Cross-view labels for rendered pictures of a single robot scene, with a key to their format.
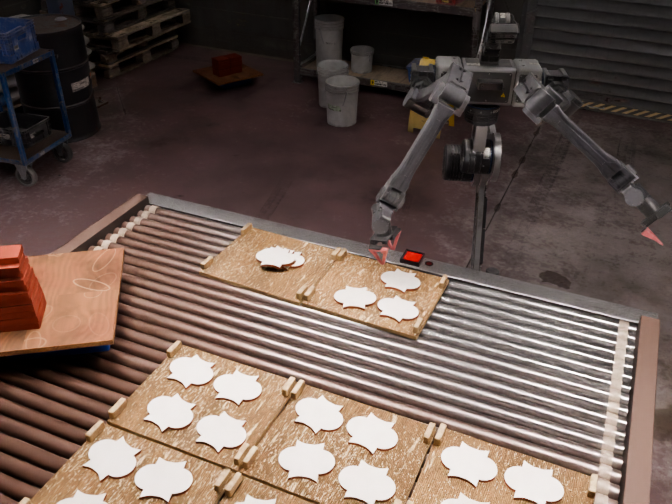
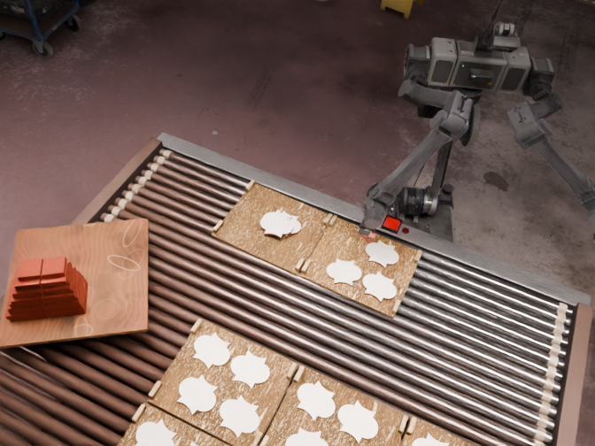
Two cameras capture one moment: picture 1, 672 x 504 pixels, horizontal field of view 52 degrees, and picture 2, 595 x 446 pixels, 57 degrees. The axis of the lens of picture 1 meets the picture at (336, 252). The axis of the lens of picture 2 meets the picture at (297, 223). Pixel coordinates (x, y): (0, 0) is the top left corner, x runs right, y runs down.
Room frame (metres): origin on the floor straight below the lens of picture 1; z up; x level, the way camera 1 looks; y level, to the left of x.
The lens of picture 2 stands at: (0.66, 0.18, 2.80)
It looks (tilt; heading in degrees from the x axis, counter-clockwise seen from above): 52 degrees down; 358
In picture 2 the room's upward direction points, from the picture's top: 5 degrees clockwise
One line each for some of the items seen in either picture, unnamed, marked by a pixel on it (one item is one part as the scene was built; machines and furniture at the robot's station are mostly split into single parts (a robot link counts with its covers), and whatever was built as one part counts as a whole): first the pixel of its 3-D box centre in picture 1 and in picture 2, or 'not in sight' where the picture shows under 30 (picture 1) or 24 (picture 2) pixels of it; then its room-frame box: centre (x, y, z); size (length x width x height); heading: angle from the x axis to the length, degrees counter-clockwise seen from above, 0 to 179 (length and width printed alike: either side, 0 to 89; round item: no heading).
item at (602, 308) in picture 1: (367, 256); (353, 216); (2.22, -0.12, 0.89); 2.08 x 0.09 x 0.06; 67
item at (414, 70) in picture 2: (422, 89); (417, 75); (2.52, -0.32, 1.45); 0.09 x 0.08 x 0.12; 86
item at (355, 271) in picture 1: (377, 292); (361, 265); (1.93, -0.15, 0.93); 0.41 x 0.35 x 0.02; 66
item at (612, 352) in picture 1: (345, 284); (335, 249); (2.02, -0.04, 0.90); 1.95 x 0.05 x 0.05; 67
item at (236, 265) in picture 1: (272, 263); (274, 226); (2.10, 0.23, 0.93); 0.41 x 0.35 x 0.02; 65
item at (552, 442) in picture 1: (289, 362); (289, 336); (1.60, 0.14, 0.90); 1.95 x 0.05 x 0.05; 67
